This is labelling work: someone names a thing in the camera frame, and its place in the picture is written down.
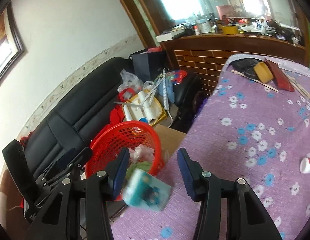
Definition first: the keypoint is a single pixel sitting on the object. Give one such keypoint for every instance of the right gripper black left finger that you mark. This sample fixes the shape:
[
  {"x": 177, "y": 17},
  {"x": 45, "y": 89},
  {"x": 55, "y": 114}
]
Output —
[{"x": 71, "y": 201}]

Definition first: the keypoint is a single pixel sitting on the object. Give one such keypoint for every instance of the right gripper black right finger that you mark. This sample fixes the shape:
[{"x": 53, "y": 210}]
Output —
[{"x": 247, "y": 218}]

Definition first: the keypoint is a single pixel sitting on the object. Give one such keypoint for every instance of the white plastic bottle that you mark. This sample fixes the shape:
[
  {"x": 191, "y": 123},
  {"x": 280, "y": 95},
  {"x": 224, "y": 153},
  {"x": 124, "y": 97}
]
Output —
[{"x": 305, "y": 165}]

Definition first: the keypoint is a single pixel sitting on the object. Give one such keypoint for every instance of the teal tissue pack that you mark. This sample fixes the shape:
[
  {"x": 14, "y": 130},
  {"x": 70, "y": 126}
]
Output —
[{"x": 146, "y": 192}]

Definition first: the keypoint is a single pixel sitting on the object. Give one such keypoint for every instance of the green fluffy cloth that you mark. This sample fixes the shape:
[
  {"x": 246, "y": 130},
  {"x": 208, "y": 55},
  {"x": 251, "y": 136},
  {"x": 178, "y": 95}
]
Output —
[{"x": 144, "y": 165}]

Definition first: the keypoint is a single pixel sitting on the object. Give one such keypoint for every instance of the person left hand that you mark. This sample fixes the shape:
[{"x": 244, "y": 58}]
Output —
[{"x": 11, "y": 204}]

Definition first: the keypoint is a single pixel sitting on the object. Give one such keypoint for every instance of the red plastic mesh basket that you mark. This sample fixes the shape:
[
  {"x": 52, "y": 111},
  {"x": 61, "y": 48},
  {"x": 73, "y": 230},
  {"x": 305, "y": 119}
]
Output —
[{"x": 129, "y": 134}]

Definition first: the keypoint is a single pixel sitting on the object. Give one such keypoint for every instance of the purple floral tablecloth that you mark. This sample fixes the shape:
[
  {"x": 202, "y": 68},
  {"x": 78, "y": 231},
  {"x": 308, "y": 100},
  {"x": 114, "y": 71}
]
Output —
[{"x": 243, "y": 130}]

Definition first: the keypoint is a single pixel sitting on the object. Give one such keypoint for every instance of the clear crumpled plastic bag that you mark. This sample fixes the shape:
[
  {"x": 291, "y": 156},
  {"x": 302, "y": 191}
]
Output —
[{"x": 141, "y": 153}]

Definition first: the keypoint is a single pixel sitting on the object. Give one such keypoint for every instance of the wooden stick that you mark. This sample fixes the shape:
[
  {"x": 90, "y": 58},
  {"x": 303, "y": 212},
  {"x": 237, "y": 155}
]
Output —
[{"x": 257, "y": 81}]

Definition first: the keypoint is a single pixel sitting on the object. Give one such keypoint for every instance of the dark red flat box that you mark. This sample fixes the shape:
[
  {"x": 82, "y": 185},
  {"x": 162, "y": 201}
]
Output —
[{"x": 282, "y": 82}]

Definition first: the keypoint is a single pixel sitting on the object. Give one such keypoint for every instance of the yellow tub of clutter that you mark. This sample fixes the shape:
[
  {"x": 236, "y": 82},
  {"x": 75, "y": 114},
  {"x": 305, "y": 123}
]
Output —
[{"x": 139, "y": 108}]

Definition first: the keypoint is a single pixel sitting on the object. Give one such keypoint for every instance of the wooden chopsticks pair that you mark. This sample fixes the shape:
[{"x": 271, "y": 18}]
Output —
[{"x": 297, "y": 86}]

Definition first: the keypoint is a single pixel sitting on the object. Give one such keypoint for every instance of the dark shopping bag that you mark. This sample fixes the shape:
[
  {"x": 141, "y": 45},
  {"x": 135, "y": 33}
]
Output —
[{"x": 147, "y": 64}]

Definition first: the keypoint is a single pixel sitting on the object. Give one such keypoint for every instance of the brown wooden counter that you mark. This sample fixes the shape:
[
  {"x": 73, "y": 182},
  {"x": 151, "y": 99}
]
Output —
[{"x": 200, "y": 35}]

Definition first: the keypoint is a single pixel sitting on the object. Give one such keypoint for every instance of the framed wall picture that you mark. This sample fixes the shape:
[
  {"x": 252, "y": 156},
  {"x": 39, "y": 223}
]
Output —
[{"x": 11, "y": 45}]

